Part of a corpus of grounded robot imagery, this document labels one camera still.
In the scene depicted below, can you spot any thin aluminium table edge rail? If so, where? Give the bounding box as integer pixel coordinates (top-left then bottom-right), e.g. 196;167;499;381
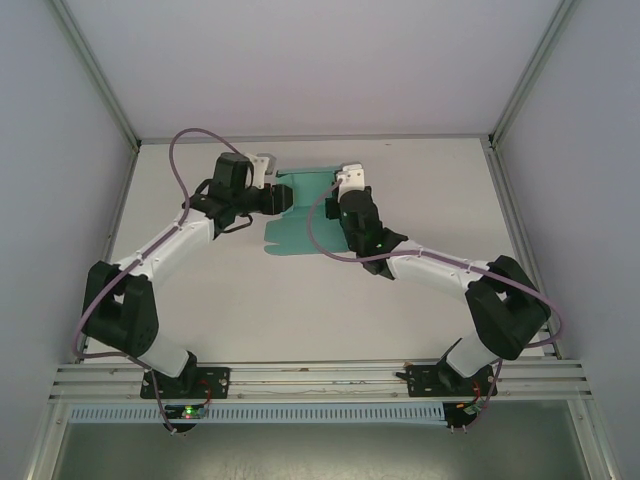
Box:
137;133;494;146

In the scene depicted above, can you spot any aluminium side rail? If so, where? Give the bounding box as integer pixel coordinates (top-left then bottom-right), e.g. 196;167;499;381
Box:
74;144;141;364
484;144;564;359

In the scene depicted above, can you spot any aluminium corner post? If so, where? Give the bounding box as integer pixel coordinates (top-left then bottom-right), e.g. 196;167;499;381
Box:
487;0;579;151
48;0;144;151

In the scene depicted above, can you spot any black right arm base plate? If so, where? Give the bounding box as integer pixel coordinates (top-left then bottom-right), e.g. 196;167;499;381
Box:
405;363;496;400

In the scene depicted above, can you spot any white slotted cable duct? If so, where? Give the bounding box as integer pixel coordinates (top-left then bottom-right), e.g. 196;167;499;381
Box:
67;403;446;424

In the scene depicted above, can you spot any teal green cloth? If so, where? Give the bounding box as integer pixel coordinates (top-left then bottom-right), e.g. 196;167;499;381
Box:
262;164;351;259

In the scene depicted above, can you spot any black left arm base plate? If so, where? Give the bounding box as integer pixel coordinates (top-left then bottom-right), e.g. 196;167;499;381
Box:
139;366;232;401

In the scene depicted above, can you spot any circuit board with green light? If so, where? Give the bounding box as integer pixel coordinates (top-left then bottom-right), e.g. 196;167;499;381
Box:
164;404;209;420

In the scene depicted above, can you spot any aluminium frame beam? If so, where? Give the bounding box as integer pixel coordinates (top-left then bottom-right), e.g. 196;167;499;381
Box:
49;360;596;405

